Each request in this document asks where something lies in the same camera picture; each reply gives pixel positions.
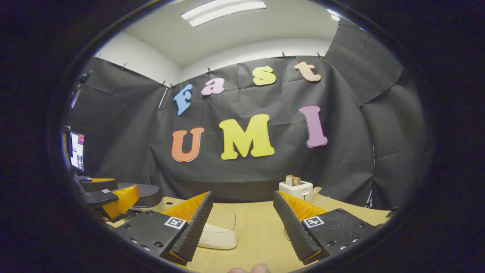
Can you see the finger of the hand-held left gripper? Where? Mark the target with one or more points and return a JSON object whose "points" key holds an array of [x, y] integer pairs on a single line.
{"points": [[104, 198], [100, 185]]}

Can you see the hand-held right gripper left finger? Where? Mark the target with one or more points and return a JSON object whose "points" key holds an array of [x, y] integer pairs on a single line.
{"points": [[195, 231]]}

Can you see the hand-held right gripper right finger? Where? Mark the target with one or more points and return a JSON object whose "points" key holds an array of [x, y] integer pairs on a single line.
{"points": [[293, 231]]}

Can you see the wooden spoon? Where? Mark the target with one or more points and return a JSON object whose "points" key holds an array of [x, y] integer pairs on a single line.
{"points": [[315, 194]]}

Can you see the dark grey rice cooker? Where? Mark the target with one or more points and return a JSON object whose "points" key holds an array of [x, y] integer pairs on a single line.
{"points": [[149, 195]]}

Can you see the computer monitor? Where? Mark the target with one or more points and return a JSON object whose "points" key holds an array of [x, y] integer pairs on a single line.
{"points": [[77, 151]]}

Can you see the white toaster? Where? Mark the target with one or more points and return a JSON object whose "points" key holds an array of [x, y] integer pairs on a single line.
{"points": [[299, 189]]}

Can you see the toasted bread slice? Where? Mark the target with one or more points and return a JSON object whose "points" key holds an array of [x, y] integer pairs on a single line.
{"points": [[292, 180]]}

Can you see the ceiling light panel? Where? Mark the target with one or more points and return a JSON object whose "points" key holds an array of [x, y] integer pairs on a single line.
{"points": [[223, 11]]}

